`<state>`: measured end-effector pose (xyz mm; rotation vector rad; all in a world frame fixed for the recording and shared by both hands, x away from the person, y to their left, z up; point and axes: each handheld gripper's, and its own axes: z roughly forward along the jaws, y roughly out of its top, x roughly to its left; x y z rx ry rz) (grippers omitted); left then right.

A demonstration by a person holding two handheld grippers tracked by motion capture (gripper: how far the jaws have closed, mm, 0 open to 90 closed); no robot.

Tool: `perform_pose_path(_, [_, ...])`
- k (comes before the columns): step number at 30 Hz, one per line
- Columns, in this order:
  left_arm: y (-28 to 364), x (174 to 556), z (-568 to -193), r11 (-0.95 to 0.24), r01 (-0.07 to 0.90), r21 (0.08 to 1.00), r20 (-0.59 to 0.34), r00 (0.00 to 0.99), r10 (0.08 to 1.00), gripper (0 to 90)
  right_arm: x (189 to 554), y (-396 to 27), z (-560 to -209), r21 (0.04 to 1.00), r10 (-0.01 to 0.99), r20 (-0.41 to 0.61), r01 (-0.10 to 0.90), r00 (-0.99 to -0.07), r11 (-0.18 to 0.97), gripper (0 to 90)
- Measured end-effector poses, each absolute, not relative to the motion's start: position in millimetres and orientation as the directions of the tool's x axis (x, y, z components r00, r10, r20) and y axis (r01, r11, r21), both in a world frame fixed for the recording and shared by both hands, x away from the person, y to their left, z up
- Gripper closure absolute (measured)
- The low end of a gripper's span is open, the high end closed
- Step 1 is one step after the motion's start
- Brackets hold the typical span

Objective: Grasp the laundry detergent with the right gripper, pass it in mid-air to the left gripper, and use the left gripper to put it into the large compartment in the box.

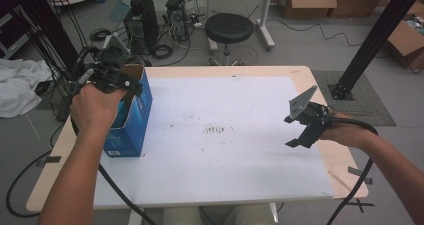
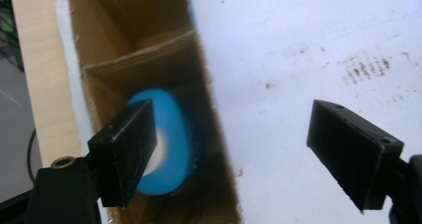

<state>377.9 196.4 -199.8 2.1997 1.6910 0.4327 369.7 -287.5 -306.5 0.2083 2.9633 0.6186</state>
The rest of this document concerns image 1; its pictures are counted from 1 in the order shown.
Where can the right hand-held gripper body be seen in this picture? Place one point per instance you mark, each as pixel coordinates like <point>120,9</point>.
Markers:
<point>313,115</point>

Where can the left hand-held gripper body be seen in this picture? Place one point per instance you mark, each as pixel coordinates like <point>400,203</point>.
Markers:
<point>110,70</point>

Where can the blue cardboard box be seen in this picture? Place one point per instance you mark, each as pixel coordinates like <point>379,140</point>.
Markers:
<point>133,131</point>

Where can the person's right hand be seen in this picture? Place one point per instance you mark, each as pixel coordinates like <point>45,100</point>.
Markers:
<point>346,131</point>

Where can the person's left hand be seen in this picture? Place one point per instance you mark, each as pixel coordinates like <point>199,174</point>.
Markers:
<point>93,111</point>

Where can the grey tape strip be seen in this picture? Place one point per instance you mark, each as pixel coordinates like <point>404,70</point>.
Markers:
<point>48,160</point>
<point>355,171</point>

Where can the black computer tower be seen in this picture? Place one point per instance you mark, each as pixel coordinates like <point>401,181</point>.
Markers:
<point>176,16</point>
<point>141,18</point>

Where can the grey floor mat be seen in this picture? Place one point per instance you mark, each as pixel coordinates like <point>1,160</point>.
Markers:
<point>373,98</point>

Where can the black tape cross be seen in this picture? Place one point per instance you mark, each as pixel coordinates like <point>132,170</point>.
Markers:
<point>361,205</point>

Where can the white table mat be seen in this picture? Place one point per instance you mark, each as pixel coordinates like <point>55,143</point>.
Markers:
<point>216,165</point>

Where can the white cloth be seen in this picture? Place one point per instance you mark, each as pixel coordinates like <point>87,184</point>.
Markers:
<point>16,85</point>

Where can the black round stool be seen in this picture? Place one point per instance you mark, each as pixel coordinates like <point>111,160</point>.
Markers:
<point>228,27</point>

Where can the open brown cardboard box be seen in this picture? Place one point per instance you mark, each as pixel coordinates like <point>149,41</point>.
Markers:
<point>310,1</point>

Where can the cardboard box with contents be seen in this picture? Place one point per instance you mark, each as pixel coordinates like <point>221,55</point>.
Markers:
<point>405,41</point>

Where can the closed brown cardboard box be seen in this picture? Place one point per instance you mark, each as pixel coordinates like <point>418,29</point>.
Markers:
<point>360,1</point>

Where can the black metal post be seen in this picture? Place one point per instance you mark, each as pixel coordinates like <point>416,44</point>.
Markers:
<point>50,28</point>
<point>383,31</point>

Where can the grey metal frame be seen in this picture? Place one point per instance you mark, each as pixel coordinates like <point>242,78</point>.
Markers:
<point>13,46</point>

